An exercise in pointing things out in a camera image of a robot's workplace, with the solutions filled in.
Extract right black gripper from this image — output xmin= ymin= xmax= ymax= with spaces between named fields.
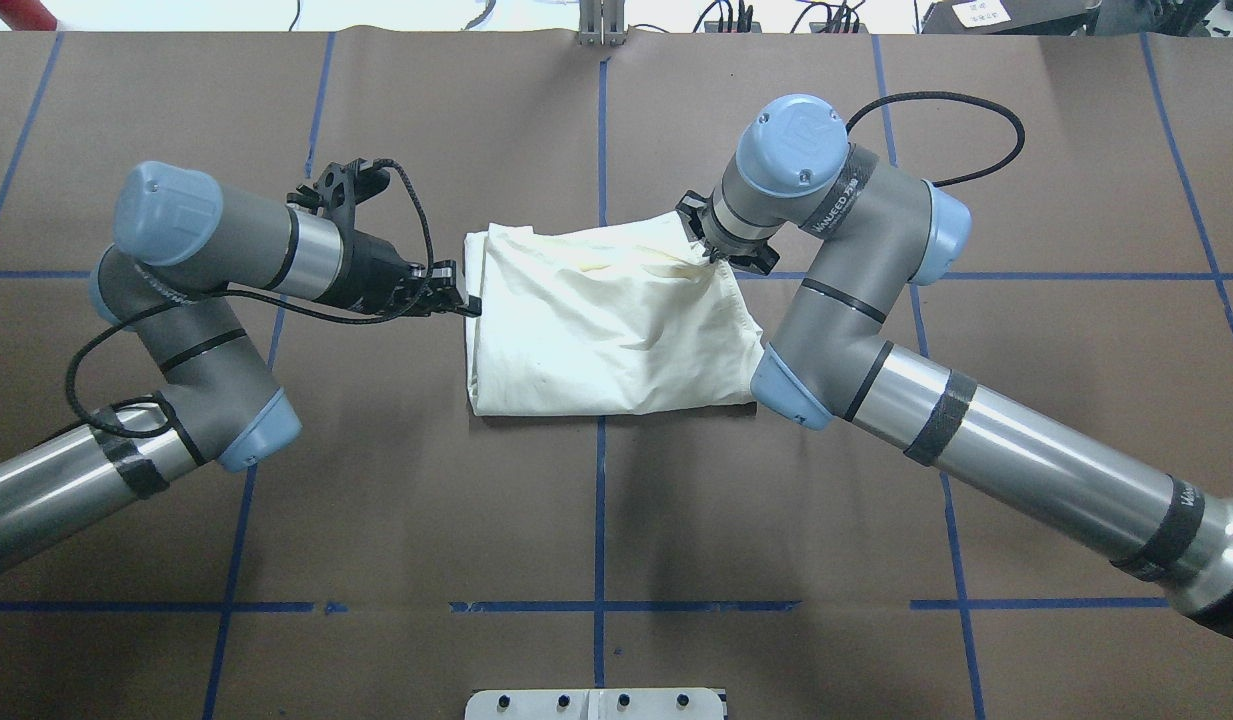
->
xmin=674 ymin=192 xmax=779 ymax=275

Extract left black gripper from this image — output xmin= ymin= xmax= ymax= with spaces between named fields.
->
xmin=342 ymin=232 xmax=483 ymax=318

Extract white cotton t-shirt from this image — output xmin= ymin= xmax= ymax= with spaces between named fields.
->
xmin=464 ymin=211 xmax=763 ymax=415

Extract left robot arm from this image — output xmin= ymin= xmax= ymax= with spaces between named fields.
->
xmin=0 ymin=158 xmax=482 ymax=575

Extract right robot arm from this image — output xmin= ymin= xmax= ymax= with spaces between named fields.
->
xmin=677 ymin=94 xmax=1233 ymax=639

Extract small connector board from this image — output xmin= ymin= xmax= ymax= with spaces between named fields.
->
xmin=789 ymin=1 xmax=867 ymax=35
xmin=692 ymin=0 xmax=762 ymax=35

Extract black power adapter box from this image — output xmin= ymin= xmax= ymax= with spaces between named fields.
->
xmin=919 ymin=1 xmax=1102 ymax=36

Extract red water bottle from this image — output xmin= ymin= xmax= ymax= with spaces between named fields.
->
xmin=0 ymin=0 xmax=60 ymax=32

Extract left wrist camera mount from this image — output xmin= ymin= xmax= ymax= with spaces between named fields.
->
xmin=286 ymin=158 xmax=388 ymax=228

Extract aluminium frame post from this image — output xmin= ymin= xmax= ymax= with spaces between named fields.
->
xmin=578 ymin=0 xmax=628 ymax=47

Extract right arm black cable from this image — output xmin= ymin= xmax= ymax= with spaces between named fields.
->
xmin=845 ymin=92 xmax=1027 ymax=189

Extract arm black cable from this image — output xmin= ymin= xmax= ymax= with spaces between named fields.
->
xmin=845 ymin=92 xmax=1027 ymax=189
xmin=64 ymin=158 xmax=436 ymax=439

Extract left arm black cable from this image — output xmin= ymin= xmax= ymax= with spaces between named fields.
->
xmin=64 ymin=158 xmax=436 ymax=439

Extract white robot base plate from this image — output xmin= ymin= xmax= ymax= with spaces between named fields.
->
xmin=464 ymin=687 xmax=730 ymax=719

